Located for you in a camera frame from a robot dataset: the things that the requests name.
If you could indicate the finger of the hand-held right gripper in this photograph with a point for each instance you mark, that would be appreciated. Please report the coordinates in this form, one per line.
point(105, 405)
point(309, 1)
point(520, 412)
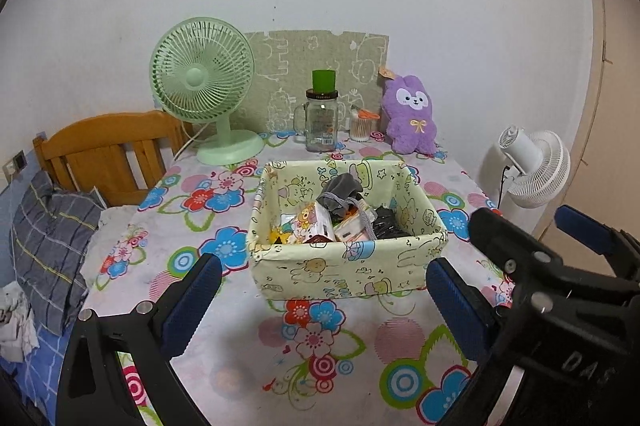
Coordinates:
point(582, 226)
point(510, 256)

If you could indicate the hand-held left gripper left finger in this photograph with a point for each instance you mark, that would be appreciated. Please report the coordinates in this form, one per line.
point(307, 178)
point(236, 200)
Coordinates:
point(192, 306)

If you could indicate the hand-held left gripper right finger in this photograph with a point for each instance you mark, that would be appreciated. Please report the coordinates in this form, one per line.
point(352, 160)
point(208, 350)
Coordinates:
point(455, 306)

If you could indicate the small orange white box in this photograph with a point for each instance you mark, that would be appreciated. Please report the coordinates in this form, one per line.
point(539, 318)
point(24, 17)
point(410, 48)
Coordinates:
point(350, 231)

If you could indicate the yellow printed fabric box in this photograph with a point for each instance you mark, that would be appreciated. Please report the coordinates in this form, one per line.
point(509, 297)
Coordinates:
point(325, 271)

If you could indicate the cartoon printed small box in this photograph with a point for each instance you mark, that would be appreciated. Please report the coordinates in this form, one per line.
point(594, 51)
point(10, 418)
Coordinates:
point(310, 221)

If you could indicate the grey sock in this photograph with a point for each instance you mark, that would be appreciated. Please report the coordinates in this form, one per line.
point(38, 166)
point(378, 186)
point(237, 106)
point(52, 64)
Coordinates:
point(342, 191)

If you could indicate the floral tablecloth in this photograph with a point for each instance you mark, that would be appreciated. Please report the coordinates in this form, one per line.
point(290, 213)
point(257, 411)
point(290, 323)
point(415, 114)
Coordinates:
point(235, 351)

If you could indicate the white floor fan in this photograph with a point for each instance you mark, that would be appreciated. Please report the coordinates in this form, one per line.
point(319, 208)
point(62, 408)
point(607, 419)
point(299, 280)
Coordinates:
point(540, 171)

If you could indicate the blue bed sheet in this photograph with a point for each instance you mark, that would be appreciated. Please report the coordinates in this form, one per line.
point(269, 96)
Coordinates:
point(47, 363)

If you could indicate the grey plaid pillow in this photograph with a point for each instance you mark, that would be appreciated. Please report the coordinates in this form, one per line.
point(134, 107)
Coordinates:
point(45, 246)

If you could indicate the purple plush toy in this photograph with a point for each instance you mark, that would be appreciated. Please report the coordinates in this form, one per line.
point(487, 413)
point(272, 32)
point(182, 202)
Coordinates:
point(410, 125)

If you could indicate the white crumpled cloth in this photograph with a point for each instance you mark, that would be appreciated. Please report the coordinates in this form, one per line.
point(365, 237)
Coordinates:
point(15, 326)

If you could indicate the wooden bed headboard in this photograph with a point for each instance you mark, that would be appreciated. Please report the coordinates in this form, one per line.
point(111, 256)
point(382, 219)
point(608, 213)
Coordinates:
point(100, 140)

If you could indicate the cotton swab container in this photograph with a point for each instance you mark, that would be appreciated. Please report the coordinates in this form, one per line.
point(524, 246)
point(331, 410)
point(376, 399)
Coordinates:
point(360, 128)

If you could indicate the orange clip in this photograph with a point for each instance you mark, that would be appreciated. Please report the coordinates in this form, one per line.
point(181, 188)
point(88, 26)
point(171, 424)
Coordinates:
point(368, 113)

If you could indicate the glass jar with black lid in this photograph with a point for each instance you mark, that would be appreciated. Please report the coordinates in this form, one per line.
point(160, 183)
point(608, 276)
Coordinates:
point(320, 125)

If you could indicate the green desk fan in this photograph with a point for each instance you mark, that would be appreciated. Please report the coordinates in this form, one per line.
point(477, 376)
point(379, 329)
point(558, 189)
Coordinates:
point(195, 78)

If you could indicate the green plastic cap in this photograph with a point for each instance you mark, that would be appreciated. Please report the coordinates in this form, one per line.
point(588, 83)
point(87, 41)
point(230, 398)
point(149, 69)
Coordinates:
point(324, 79)

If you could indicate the green printed board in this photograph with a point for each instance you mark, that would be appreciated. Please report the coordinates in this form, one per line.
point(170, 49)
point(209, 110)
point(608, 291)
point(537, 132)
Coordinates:
point(290, 55)

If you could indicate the wall outlet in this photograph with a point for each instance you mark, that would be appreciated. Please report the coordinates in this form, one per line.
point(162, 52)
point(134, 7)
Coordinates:
point(17, 160)

